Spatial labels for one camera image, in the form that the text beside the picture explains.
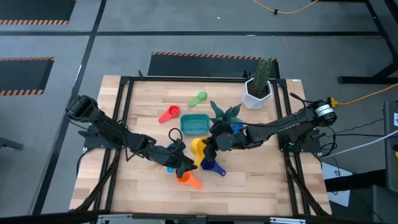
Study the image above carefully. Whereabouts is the yellow extension cable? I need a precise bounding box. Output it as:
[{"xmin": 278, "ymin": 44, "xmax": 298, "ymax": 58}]
[
  {"xmin": 329, "ymin": 82, "xmax": 398, "ymax": 107},
  {"xmin": 251, "ymin": 0, "xmax": 320, "ymax": 16}
]

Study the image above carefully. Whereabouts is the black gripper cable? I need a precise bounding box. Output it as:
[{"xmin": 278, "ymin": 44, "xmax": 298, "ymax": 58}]
[{"xmin": 167, "ymin": 127, "xmax": 184, "ymax": 153}]

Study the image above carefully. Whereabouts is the red plastic measuring cup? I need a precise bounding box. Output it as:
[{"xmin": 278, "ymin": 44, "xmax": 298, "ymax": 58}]
[{"xmin": 158, "ymin": 105, "xmax": 181, "ymax": 124}]

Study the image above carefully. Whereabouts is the orange plastic measuring cup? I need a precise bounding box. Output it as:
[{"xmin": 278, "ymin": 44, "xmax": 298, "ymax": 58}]
[{"xmin": 175, "ymin": 170, "xmax": 203, "ymax": 190}]

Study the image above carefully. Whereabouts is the green striped snake plant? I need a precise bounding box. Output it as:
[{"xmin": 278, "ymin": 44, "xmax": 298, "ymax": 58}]
[{"xmin": 210, "ymin": 100, "xmax": 245, "ymax": 125}]

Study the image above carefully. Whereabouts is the grey equipment cabinet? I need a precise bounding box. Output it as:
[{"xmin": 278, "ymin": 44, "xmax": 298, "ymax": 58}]
[{"xmin": 384, "ymin": 99, "xmax": 398, "ymax": 194}]

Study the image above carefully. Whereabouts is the green plastic measuring cup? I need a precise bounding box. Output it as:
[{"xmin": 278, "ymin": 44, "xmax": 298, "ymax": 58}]
[{"xmin": 188, "ymin": 91, "xmax": 208, "ymax": 108}]

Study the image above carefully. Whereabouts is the white cable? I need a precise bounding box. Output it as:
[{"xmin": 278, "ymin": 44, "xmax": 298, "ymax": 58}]
[{"xmin": 320, "ymin": 129, "xmax": 398, "ymax": 159}]

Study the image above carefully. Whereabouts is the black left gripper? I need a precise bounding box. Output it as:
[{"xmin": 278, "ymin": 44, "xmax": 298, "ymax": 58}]
[{"xmin": 148, "ymin": 141, "xmax": 198, "ymax": 179}]

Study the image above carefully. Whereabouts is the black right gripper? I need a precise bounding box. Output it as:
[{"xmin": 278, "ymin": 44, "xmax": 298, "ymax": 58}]
[{"xmin": 203, "ymin": 121, "xmax": 249, "ymax": 162}]

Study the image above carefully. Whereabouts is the white hexagonal plant pot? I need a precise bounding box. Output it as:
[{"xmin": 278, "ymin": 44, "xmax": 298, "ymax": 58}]
[{"xmin": 241, "ymin": 77, "xmax": 273, "ymax": 110}]

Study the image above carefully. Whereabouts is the black hazard-striped floor mat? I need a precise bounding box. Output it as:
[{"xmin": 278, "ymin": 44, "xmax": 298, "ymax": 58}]
[
  {"xmin": 0, "ymin": 57, "xmax": 55, "ymax": 96},
  {"xmin": 147, "ymin": 51, "xmax": 280, "ymax": 79},
  {"xmin": 0, "ymin": 0, "xmax": 77, "ymax": 26}
]

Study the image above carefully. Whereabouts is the teal plastic basket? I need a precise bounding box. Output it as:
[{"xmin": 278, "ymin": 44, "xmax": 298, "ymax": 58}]
[{"xmin": 180, "ymin": 113, "xmax": 211, "ymax": 136}]

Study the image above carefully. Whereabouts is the green cactus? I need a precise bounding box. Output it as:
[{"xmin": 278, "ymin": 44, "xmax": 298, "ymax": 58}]
[{"xmin": 251, "ymin": 58, "xmax": 273, "ymax": 96}]

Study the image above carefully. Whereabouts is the yellow plastic measuring cup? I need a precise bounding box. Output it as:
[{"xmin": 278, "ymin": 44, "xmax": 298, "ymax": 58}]
[{"xmin": 190, "ymin": 136, "xmax": 210, "ymax": 167}]

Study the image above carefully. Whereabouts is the black metal desk leg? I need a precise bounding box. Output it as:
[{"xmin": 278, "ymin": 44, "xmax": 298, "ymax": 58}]
[{"xmin": 337, "ymin": 0, "xmax": 398, "ymax": 85}]

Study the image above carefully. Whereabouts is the purple plastic measuring cup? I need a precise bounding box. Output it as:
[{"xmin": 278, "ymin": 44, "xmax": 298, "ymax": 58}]
[{"xmin": 200, "ymin": 157, "xmax": 227, "ymax": 177}]

